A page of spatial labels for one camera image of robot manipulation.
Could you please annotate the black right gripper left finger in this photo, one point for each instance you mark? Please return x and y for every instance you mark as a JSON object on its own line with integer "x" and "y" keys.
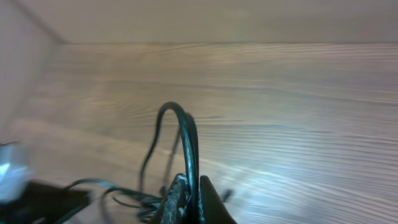
{"x": 173, "y": 206}

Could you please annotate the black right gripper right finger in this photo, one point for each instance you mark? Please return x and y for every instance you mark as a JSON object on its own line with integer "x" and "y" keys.
{"x": 214, "y": 211}

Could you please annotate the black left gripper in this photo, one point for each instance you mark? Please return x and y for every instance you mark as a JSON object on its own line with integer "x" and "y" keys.
{"x": 45, "y": 203}

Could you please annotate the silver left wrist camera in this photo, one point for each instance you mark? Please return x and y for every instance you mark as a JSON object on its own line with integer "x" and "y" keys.
{"x": 15, "y": 170}

